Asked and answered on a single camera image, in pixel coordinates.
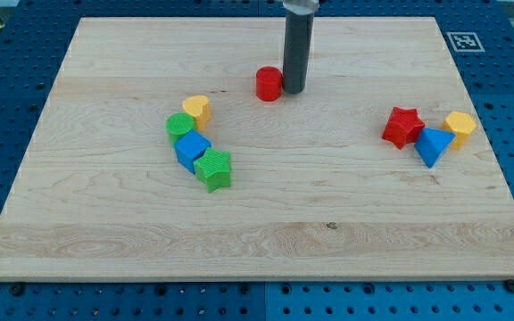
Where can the red cylinder block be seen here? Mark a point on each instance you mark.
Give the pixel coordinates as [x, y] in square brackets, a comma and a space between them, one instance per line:
[268, 83]

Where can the green star block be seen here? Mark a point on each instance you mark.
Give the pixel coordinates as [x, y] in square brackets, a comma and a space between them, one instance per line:
[213, 168]

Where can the blue cube block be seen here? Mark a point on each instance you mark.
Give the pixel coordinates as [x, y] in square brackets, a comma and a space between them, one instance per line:
[191, 147]

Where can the yellow heart block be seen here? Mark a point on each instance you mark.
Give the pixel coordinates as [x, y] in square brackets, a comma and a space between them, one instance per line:
[198, 107]

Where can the green cylinder block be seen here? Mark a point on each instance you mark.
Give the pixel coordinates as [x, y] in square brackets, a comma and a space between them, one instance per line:
[177, 125]

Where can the wooden board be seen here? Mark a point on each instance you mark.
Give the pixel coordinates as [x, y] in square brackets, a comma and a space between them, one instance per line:
[316, 193]

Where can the red star block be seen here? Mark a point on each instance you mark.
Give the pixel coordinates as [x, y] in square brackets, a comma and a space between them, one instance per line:
[403, 127]

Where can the gray cylindrical pusher rod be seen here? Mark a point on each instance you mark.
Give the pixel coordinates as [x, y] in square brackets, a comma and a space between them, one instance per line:
[297, 43]

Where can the blue triangle block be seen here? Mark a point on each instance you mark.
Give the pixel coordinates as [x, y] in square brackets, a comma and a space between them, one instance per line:
[432, 144]

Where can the yellow hexagon block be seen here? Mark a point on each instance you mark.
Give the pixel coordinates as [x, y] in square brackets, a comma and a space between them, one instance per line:
[462, 125]

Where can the white fiducial marker tag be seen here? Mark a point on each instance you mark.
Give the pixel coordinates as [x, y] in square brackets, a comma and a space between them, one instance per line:
[465, 42]

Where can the black screw bottom left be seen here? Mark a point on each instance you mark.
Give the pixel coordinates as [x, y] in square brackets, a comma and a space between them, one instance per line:
[16, 290]

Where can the black screw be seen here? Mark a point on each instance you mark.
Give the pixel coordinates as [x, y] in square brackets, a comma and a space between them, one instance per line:
[509, 285]
[16, 290]

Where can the black screw bottom right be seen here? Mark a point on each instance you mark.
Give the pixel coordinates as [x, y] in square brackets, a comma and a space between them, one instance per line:
[509, 285]

